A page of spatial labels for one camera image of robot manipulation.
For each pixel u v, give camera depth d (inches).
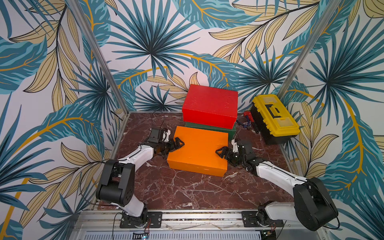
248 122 44.7
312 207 16.5
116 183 17.5
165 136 30.8
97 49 32.4
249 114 46.4
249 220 28.9
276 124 35.7
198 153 33.3
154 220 28.7
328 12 27.6
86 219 29.4
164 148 30.2
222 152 31.0
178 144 32.1
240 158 28.6
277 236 27.7
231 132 37.3
